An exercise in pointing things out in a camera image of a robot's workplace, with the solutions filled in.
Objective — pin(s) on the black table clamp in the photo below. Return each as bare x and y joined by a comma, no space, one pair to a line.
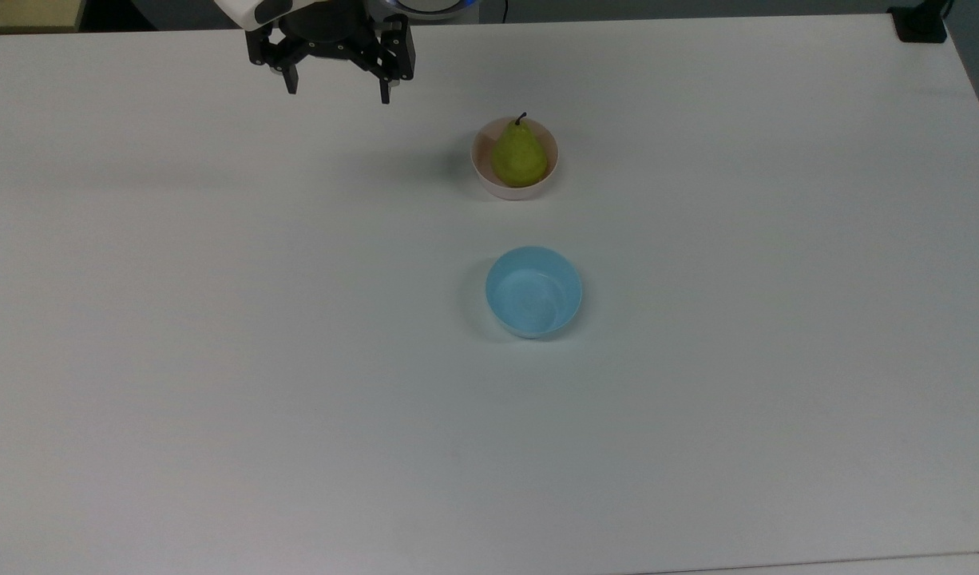
921,22

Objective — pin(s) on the wooden cabinet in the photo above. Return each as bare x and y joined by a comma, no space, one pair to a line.
26,13

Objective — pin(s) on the light blue bowl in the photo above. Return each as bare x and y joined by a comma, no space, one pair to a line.
533,294

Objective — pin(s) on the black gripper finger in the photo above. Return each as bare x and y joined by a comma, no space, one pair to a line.
385,91
291,80

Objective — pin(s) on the green pear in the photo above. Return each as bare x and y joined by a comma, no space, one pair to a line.
518,156

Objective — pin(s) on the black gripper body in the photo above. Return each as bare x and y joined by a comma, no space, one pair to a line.
330,38

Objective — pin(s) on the pink bowl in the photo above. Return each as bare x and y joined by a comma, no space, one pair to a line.
486,177

